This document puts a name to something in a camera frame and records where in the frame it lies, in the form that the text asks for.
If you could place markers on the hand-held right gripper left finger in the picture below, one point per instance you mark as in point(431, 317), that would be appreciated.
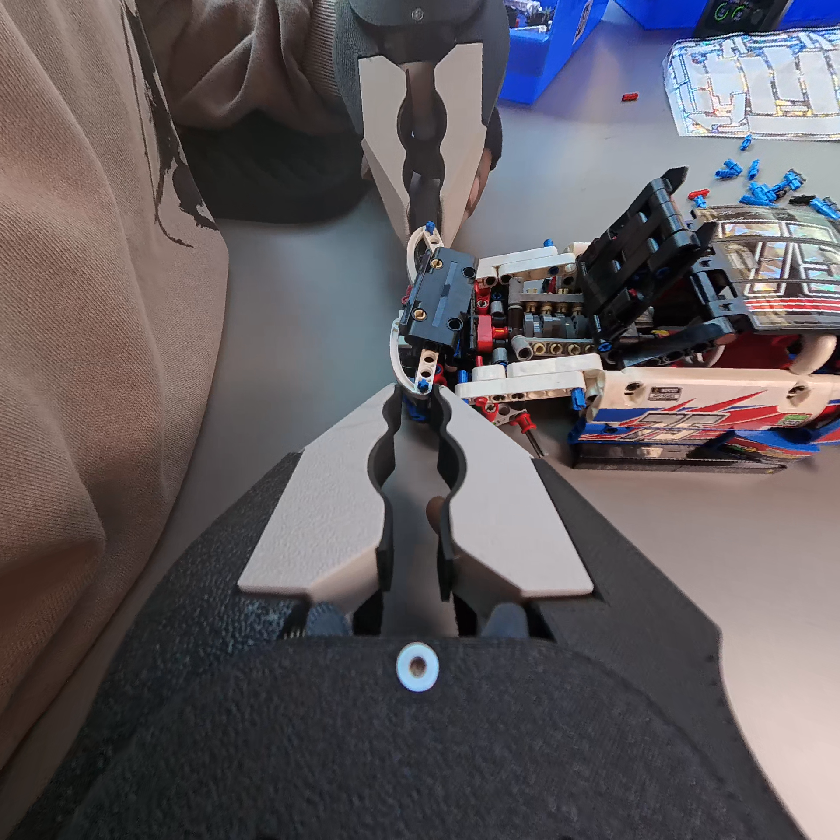
point(315, 518)

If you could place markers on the blue plastic bin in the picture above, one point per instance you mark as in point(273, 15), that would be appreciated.
point(656, 13)
point(525, 65)

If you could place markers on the person's left forearm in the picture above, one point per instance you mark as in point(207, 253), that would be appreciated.
point(249, 65)

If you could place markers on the black wrist rest pad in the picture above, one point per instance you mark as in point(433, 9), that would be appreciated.
point(275, 177)

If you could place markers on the person's left hand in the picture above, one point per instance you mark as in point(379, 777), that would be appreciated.
point(484, 177)

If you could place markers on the black white brick bumper assembly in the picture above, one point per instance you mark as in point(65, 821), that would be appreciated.
point(439, 308)

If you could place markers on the toy brick race car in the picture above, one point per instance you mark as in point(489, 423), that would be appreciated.
point(689, 394)

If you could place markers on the pile of blue connector pins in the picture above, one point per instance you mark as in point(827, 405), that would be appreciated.
point(728, 169)

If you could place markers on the person's beige sweatshirt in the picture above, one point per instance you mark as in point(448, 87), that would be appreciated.
point(79, 328)

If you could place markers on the holographic sticker sheet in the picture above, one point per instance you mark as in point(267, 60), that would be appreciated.
point(754, 98)

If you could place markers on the person's right hand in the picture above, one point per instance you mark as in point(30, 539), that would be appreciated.
point(434, 515)

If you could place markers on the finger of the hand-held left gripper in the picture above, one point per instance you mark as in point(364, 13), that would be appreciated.
point(466, 131)
point(380, 131)

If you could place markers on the grey desk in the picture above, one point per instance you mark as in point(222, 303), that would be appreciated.
point(656, 558)

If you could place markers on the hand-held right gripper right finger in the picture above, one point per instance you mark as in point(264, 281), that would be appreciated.
point(518, 525)

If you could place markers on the small black screen device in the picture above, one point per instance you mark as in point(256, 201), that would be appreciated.
point(741, 16)

